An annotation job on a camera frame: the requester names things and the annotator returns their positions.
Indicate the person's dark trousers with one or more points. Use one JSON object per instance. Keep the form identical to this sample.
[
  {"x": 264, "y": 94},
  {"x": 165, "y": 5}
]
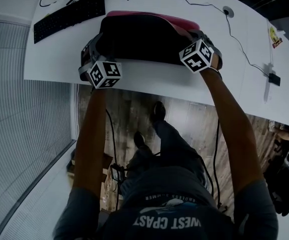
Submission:
[{"x": 174, "y": 159}]

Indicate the black power adapter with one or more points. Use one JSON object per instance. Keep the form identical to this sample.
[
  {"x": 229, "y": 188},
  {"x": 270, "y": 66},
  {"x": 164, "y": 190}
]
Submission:
[{"x": 274, "y": 79}]

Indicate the person's right black shoe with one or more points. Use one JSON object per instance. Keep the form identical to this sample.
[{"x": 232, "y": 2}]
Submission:
[{"x": 159, "y": 110}]

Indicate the person's grey shirt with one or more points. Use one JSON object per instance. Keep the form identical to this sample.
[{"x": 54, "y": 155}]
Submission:
[{"x": 167, "y": 219}]

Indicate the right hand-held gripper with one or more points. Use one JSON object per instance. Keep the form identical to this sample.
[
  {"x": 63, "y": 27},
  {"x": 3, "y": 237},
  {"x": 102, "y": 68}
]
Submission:
[{"x": 197, "y": 56}]

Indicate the person's black shoe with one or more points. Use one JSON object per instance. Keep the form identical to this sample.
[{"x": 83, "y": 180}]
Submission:
[
  {"x": 139, "y": 140},
  {"x": 159, "y": 110}
]

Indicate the white desk bracket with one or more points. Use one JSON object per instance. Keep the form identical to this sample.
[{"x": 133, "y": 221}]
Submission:
[{"x": 268, "y": 84}]

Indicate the person's left forearm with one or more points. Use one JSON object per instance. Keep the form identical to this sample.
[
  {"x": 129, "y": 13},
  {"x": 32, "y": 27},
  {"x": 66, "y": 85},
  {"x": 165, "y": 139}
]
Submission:
[{"x": 89, "y": 144}]

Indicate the yellow printed card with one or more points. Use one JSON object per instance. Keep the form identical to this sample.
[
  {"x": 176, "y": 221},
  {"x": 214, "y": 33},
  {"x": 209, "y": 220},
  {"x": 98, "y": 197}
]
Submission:
[{"x": 275, "y": 37}]

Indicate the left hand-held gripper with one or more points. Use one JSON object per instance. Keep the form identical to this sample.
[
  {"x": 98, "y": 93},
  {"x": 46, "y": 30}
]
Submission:
[{"x": 104, "y": 75}]

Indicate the person's left black shoe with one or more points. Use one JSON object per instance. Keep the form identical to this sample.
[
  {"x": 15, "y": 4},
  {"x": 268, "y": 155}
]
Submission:
[{"x": 139, "y": 140}]

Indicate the cardboard box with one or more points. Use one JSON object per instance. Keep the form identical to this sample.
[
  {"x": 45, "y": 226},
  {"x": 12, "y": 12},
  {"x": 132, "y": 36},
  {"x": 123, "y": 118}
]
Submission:
[{"x": 107, "y": 176}]

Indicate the black keyboard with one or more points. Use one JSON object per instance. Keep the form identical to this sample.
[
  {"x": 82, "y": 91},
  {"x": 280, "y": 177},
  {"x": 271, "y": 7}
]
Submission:
[{"x": 69, "y": 17}]

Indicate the black office chair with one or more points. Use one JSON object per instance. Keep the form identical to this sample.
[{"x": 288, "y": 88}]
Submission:
[{"x": 284, "y": 179}]

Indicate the small black belt device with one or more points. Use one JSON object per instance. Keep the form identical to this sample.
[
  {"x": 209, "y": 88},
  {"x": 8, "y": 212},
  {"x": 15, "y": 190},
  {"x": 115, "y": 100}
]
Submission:
[{"x": 117, "y": 173}]

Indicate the person's left hand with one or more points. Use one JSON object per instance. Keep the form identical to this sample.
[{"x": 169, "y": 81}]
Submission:
[{"x": 87, "y": 57}]

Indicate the person's right hand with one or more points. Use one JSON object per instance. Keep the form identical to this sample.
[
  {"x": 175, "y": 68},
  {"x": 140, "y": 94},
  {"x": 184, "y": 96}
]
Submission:
[{"x": 217, "y": 61}]

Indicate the person's right forearm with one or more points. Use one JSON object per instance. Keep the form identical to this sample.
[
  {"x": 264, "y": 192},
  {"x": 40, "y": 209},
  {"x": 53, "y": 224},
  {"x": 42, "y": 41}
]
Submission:
[{"x": 234, "y": 134}]

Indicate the pink mat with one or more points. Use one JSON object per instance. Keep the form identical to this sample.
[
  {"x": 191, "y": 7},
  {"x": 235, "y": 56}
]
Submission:
[{"x": 142, "y": 39}]

